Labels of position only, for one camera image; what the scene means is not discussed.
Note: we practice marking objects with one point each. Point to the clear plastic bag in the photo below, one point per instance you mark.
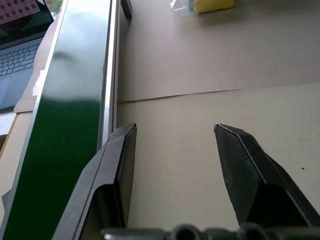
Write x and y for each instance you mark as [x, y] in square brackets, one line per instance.
[181, 6]

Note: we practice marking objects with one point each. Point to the green conveyor belt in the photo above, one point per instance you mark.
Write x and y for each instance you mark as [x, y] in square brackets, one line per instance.
[62, 105]

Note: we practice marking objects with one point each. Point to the white paper sheet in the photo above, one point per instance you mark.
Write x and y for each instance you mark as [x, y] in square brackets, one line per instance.
[5, 123]

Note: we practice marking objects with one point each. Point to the black table leg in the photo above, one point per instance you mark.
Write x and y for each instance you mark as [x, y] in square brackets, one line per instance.
[126, 7]

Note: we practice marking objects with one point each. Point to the grey laptop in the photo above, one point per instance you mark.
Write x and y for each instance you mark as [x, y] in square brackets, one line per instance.
[17, 50]

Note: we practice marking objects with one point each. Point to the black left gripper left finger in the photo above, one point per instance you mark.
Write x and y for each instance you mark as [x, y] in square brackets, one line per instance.
[110, 170]

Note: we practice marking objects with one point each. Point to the yellow foam object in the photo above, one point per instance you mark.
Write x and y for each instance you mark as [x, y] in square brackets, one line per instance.
[213, 5]

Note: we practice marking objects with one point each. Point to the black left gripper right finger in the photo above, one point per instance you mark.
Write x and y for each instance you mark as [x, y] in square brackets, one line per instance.
[250, 175]

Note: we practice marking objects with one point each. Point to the silver metal rail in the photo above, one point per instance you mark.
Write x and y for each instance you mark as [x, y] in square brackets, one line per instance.
[111, 75]

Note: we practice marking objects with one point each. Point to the brown cardboard sheet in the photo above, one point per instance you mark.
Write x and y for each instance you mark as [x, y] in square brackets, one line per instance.
[215, 50]

